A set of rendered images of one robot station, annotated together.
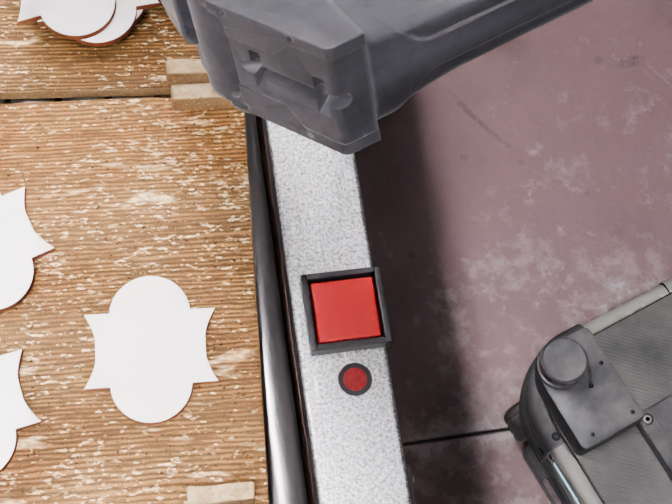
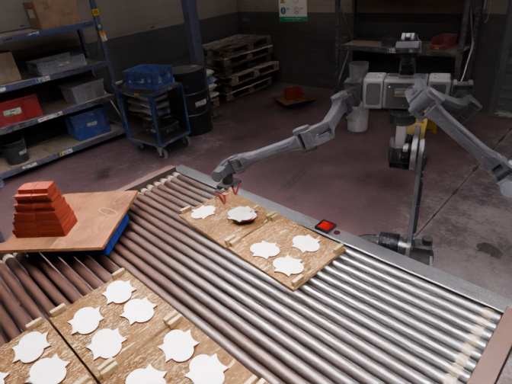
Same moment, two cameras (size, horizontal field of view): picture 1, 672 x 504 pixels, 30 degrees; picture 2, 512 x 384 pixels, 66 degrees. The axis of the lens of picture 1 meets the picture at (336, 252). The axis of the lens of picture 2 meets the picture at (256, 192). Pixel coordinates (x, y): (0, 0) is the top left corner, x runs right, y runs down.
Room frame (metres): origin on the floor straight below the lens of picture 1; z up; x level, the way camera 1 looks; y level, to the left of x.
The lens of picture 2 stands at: (-0.88, 0.99, 2.08)
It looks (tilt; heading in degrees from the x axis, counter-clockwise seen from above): 30 degrees down; 333
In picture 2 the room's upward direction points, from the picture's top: 6 degrees counter-clockwise
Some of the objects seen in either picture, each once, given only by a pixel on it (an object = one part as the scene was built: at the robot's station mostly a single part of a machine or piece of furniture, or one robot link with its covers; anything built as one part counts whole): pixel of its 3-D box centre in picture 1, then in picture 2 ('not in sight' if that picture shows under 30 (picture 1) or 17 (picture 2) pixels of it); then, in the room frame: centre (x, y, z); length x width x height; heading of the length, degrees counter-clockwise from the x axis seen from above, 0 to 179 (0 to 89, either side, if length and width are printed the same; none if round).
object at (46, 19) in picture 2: not in sight; (52, 12); (5.02, 0.53, 1.74); 0.50 x 0.38 x 0.32; 107
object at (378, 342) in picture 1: (345, 310); (325, 226); (0.38, -0.02, 0.92); 0.08 x 0.08 x 0.02; 17
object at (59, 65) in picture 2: not in sight; (56, 63); (4.96, 0.67, 1.16); 0.60 x 0.40 x 0.15; 110
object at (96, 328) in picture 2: not in sight; (113, 315); (0.39, 1.01, 0.94); 0.41 x 0.35 x 0.04; 16
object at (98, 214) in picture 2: not in sight; (75, 219); (1.07, 1.03, 1.03); 0.50 x 0.50 x 0.02; 56
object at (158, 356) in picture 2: not in sight; (177, 378); (-0.01, 0.89, 0.94); 0.41 x 0.35 x 0.04; 16
